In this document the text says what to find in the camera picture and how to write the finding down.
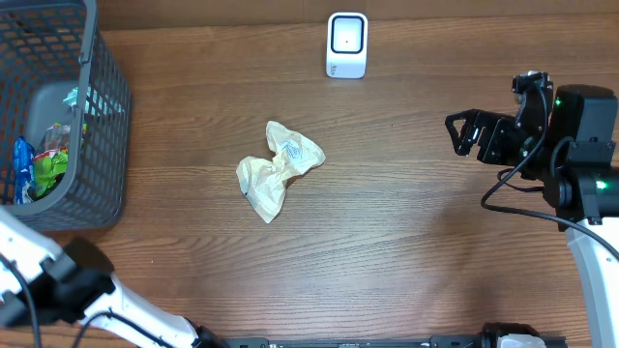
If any beige wrapper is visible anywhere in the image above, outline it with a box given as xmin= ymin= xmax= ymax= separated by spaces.
xmin=236 ymin=121 xmax=326 ymax=223

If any teal white snack packet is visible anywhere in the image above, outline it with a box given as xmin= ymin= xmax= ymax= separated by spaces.
xmin=62 ymin=87 xmax=124 ymax=116

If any green snack packet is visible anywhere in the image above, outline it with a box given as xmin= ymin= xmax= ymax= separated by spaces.
xmin=34 ymin=123 xmax=71 ymax=199

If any blue snack packet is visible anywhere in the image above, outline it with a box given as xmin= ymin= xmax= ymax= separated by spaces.
xmin=13 ymin=136 xmax=36 ymax=205

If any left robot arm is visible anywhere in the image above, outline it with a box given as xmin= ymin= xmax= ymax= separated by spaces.
xmin=1 ymin=209 xmax=226 ymax=347

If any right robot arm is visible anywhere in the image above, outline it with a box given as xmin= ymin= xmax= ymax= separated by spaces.
xmin=445 ymin=82 xmax=618 ymax=347

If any white barcode scanner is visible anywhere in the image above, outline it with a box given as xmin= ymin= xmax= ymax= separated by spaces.
xmin=326 ymin=12 xmax=368 ymax=79

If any grey plastic mesh basket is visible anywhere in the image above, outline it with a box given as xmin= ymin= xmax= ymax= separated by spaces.
xmin=1 ymin=1 xmax=132 ymax=232

